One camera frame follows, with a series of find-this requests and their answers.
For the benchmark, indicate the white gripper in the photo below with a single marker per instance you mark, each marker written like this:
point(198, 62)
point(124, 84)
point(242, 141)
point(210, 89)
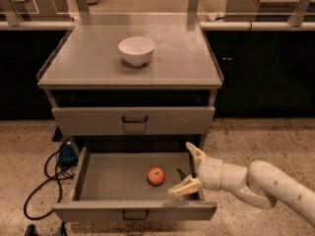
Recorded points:
point(210, 171)

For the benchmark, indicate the red apple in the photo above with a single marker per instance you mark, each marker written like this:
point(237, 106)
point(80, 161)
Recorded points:
point(156, 176)

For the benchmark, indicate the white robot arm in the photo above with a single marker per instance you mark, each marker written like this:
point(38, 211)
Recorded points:
point(260, 185)

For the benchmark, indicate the open grey lower drawer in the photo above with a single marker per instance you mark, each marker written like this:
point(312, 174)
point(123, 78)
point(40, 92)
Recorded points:
point(113, 186)

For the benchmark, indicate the grey metal drawer cabinet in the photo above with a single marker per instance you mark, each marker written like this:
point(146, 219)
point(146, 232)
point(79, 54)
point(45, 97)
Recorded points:
point(89, 71)

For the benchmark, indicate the closed grey upper drawer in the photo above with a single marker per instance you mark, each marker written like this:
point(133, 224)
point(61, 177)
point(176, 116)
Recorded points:
point(112, 121)

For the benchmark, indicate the blue power box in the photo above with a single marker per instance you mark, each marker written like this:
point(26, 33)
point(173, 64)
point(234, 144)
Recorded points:
point(66, 155)

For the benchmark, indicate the white ceramic bowl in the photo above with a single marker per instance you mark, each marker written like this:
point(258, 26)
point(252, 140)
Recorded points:
point(136, 50)

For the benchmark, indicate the black wheel bottom left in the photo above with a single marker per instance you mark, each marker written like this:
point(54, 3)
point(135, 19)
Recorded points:
point(31, 231)

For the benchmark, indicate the grey cabinet background left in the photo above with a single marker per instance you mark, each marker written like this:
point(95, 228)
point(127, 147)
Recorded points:
point(34, 10)

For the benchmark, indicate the clear acrylic barrier panel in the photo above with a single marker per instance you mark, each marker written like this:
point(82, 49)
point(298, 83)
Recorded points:
point(204, 12)

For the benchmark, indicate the white horizontal rail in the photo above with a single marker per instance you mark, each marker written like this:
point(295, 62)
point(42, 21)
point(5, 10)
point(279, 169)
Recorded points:
point(247, 26)

